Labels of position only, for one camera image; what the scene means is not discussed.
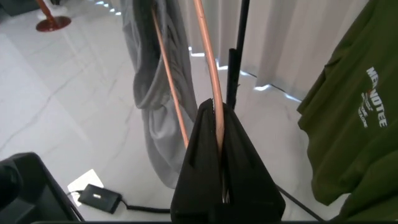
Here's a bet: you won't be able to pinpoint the black power adapter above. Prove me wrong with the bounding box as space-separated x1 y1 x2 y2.
76 183 123 215

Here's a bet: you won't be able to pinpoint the pale grey shorts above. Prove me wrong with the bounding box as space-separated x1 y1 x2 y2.
119 0 200 190

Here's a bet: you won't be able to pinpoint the black clothes rack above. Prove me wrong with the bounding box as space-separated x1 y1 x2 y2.
225 0 326 222

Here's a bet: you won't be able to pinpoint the black cable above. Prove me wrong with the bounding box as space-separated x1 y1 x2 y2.
120 198 172 215

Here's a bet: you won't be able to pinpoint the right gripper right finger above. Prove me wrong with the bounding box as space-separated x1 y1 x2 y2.
222 103 287 222

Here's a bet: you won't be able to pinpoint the red round floor stand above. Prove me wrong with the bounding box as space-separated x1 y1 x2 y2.
35 0 72 33

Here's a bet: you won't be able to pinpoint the pink clothes hanger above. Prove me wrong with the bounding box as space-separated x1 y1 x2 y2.
150 0 226 156

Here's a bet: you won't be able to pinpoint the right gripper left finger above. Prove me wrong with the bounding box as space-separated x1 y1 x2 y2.
170 98 224 222

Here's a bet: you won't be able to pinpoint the green long-sleeved shirt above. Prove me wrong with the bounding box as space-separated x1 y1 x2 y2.
297 0 398 222

